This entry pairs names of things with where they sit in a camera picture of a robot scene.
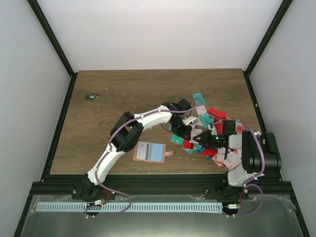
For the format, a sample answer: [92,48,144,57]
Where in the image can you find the white floral card bottom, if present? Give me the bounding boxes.
[223,153,241,170]

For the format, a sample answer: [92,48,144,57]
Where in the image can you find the black aluminium front rail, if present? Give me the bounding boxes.
[31,173,293,198]

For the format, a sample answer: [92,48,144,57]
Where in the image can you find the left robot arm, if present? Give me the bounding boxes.
[82,98,193,199]

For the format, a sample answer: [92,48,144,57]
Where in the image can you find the red card top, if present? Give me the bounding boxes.
[207,107,227,119]

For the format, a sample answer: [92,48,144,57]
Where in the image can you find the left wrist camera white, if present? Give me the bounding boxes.
[182,116,198,125]

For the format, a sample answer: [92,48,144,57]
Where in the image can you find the light blue slotted strip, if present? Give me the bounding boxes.
[36,202,223,213]

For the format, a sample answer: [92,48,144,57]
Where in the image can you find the teal VIP card lower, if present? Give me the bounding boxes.
[170,134,184,145]

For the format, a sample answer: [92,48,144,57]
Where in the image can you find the frame post black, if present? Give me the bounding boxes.
[26,0,76,77]
[244,0,294,75]

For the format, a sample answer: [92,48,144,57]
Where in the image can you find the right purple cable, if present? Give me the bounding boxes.
[212,118,266,219]

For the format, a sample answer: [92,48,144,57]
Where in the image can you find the left frame post black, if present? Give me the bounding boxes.
[26,0,76,77]

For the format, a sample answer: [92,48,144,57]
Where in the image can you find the teal card far top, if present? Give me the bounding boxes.
[192,93,205,105]

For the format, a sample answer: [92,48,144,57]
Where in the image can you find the right frame post black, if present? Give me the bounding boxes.
[244,0,294,75]

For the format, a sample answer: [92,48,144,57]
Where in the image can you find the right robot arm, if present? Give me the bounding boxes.
[191,120,282,199]

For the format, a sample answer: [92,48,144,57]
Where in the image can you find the white floral card upper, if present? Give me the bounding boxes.
[196,105,207,115]

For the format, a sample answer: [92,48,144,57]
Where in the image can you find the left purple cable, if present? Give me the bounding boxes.
[83,97,202,220]

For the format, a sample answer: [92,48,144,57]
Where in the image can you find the purple cable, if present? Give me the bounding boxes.
[83,97,202,220]
[212,118,266,219]

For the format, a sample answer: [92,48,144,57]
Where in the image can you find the small black tag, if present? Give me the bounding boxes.
[85,93,100,100]

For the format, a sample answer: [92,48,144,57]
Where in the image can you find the white floral VIP card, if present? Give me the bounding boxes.
[136,142,151,160]

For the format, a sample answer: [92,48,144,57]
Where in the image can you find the pink leather card holder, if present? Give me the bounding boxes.
[133,142,174,163]

